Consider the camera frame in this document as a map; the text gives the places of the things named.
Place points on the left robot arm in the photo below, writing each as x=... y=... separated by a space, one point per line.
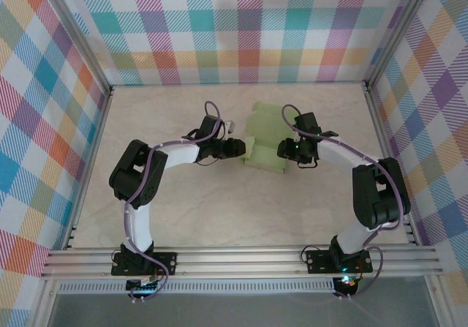
x=139 y=228

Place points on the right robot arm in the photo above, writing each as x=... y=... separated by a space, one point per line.
x=380 y=195

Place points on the small circuit board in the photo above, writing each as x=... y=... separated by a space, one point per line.
x=345 y=285

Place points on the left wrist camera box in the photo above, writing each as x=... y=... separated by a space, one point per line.
x=230 y=126

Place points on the aluminium frame side rail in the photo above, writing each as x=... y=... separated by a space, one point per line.
x=384 y=140
x=98 y=129

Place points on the wide aluminium mounting rail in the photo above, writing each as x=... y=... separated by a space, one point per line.
x=237 y=263

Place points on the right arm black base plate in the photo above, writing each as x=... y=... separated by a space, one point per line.
x=316 y=263

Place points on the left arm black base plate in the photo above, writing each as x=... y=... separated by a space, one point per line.
x=166 y=263

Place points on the aluminium frame post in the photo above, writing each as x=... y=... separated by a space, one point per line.
x=80 y=36
x=398 y=30

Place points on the aluminium frame leg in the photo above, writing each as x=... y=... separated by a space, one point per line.
x=44 y=305
x=438 y=305

